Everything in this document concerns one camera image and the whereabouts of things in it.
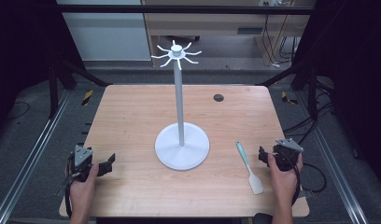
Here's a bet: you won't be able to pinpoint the black floor cables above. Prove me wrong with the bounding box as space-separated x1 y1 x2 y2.
282 78 336 147

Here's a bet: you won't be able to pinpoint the yellow black hazard tape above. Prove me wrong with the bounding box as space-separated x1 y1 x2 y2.
280 91 299 105
81 89 95 107

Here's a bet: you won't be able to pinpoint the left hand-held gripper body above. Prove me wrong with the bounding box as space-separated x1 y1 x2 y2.
67 145 101 183

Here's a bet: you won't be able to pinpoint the white cabinet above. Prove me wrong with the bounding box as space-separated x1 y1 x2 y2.
55 0 152 63

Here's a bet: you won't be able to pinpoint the black curtain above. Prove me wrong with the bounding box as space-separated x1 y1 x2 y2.
292 0 381 185
0 0 87 138

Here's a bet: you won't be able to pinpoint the black metal frame stand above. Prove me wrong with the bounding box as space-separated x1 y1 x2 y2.
259 60 321 121
48 58 113 119

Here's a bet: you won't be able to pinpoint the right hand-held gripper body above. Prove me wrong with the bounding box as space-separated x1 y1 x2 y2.
267 138 304 173

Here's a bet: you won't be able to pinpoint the white hook rack stand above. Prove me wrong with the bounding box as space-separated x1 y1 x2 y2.
150 39 211 172

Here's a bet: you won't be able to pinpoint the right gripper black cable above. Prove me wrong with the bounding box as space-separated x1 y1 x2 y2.
280 152 329 207

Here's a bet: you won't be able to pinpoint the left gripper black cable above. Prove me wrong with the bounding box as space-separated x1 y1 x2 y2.
63 153 75 218

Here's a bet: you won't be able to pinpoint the light wooden desk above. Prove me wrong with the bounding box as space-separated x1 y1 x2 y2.
141 0 312 67

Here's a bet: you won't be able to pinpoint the aluminium floor rail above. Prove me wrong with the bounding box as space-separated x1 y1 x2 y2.
294 91 371 224
0 89 73 224

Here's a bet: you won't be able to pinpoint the person's left hand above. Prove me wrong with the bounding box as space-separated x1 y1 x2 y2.
68 162 100 209

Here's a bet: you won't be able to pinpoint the hanging black cables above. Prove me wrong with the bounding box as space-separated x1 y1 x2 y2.
261 13 301 68

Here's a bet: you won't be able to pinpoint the black horizontal frame bar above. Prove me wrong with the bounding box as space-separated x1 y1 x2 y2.
55 4 317 16

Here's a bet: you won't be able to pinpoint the person's right hand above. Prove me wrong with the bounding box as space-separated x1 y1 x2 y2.
266 152 304 204

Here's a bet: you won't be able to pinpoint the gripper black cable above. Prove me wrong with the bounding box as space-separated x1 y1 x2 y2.
280 152 329 207
63 153 75 218

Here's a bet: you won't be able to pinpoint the teal handled white spatula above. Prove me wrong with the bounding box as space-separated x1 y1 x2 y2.
234 141 264 196

